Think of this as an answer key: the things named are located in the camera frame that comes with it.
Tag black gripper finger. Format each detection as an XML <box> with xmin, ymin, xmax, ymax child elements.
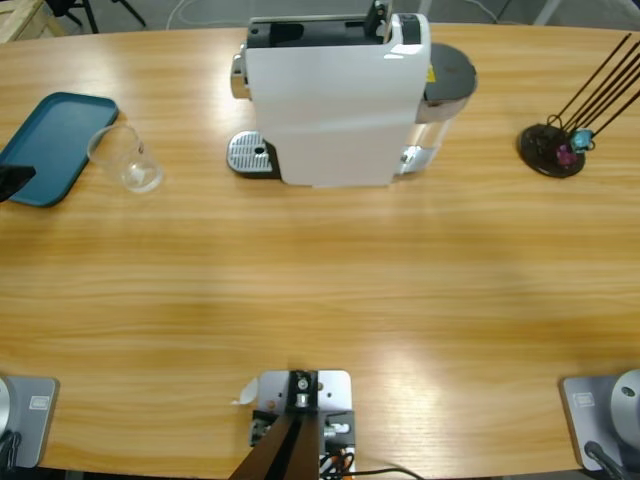
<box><xmin>0</xmin><ymin>164</ymin><xmax>38</xmax><ymax>204</ymax></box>

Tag clear glass cup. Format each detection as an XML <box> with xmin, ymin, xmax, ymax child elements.
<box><xmin>87</xmin><ymin>123</ymin><xmax>166</xmax><ymax>194</ymax></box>

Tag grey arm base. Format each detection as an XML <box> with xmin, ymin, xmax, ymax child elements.
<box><xmin>558</xmin><ymin>368</ymin><xmax>640</xmax><ymax>473</ymax></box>
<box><xmin>0</xmin><ymin>374</ymin><xmax>61</xmax><ymax>470</ymax></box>

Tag white capsule coffee machine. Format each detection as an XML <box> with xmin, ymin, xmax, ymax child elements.
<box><xmin>227</xmin><ymin>12</ymin><xmax>434</xmax><ymax>190</ymax></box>

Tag teal plastic tray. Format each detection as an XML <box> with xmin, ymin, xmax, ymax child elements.
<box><xmin>0</xmin><ymin>91</ymin><xmax>121</xmax><ymax>209</ymax></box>

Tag wooden crate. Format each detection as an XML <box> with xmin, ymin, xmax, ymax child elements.
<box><xmin>0</xmin><ymin>0</ymin><xmax>69</xmax><ymax>46</ymax></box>

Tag black tripod legs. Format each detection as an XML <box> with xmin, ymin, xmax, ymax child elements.
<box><xmin>46</xmin><ymin>0</ymin><xmax>149</xmax><ymax>34</ymax></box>

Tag white tape tag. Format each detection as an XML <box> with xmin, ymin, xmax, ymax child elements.
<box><xmin>229</xmin><ymin>378</ymin><xmax>260</xmax><ymax>407</ymax></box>

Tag clear water tank black lid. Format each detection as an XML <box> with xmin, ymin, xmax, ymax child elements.
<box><xmin>397</xmin><ymin>42</ymin><xmax>480</xmax><ymax>180</ymax></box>

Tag black capsule holder with rods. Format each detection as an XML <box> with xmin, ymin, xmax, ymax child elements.
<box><xmin>517</xmin><ymin>32</ymin><xmax>640</xmax><ymax>179</ymax></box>

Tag white floor cable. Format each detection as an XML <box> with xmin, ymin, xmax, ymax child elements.
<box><xmin>166</xmin><ymin>0</ymin><xmax>251</xmax><ymax>29</ymax></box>
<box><xmin>468</xmin><ymin>0</ymin><xmax>502</xmax><ymax>24</ymax></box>

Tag black base cable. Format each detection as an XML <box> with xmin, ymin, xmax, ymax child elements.
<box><xmin>583</xmin><ymin>439</ymin><xmax>627</xmax><ymax>480</ymax></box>
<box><xmin>0</xmin><ymin>429</ymin><xmax>23</xmax><ymax>470</ymax></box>

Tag black camera mast with bracket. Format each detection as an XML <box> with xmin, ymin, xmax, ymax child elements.
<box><xmin>229</xmin><ymin>368</ymin><xmax>322</xmax><ymax>480</ymax></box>

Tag light grey camera mount plate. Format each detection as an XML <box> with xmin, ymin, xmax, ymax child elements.
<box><xmin>256</xmin><ymin>368</ymin><xmax>357</xmax><ymax>480</ymax></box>

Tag orange cable clip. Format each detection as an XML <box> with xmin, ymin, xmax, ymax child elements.
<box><xmin>319</xmin><ymin>446</ymin><xmax>357</xmax><ymax>475</ymax></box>

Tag black cable under camera mast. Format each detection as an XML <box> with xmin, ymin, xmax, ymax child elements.
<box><xmin>349</xmin><ymin>466</ymin><xmax>427</xmax><ymax>480</ymax></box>

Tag grey metal frame leg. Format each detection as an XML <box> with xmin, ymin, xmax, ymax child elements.
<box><xmin>532</xmin><ymin>0</ymin><xmax>566</xmax><ymax>26</ymax></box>

